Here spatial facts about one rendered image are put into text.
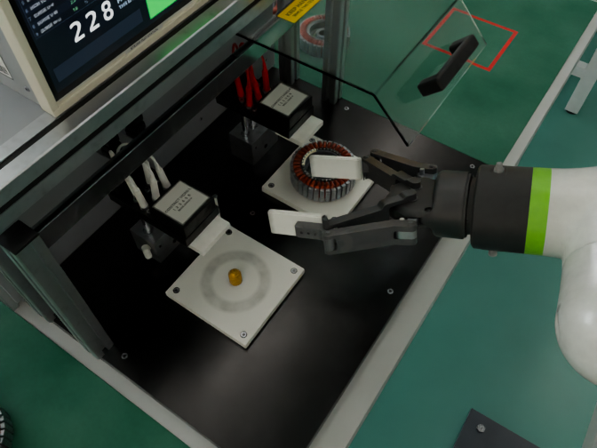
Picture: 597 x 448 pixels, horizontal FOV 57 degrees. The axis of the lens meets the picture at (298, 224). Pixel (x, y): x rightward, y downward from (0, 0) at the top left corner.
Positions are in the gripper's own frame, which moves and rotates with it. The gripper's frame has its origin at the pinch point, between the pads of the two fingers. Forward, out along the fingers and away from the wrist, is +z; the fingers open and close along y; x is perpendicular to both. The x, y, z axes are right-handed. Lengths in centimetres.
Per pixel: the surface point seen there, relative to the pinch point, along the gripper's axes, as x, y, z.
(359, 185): -13.0, 24.5, 0.5
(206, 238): -7.4, -2.1, 14.2
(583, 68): -41, 164, -41
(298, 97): 3.4, 22.1, 8.4
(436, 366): -90, 57, -7
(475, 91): -9, 58, -14
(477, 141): -14, 45, -16
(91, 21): 23.4, -9.2, 15.6
